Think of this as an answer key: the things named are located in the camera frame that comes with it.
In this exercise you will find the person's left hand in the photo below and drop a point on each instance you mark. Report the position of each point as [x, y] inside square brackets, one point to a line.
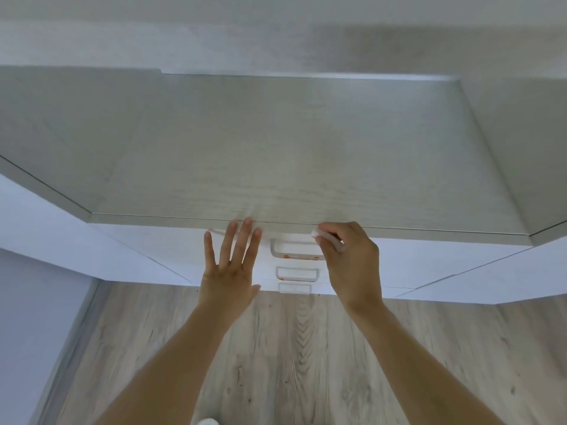
[230, 278]

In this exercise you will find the person's right hand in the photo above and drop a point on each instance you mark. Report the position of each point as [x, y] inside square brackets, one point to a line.
[359, 269]

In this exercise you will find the white wipe pad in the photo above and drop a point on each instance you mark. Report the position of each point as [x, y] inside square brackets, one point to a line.
[315, 234]

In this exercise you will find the white wooden cabinet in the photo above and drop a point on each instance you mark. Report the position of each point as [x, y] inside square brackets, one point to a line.
[288, 150]

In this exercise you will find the white cabinet door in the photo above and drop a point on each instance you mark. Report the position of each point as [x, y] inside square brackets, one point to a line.
[509, 278]
[66, 234]

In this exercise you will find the person's right forearm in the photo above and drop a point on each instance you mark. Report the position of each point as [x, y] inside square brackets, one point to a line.
[421, 371]

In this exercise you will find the person's left forearm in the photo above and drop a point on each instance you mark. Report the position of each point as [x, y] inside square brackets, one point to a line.
[177, 371]

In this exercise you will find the white shoe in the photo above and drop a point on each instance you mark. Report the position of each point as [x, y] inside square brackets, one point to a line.
[208, 422]

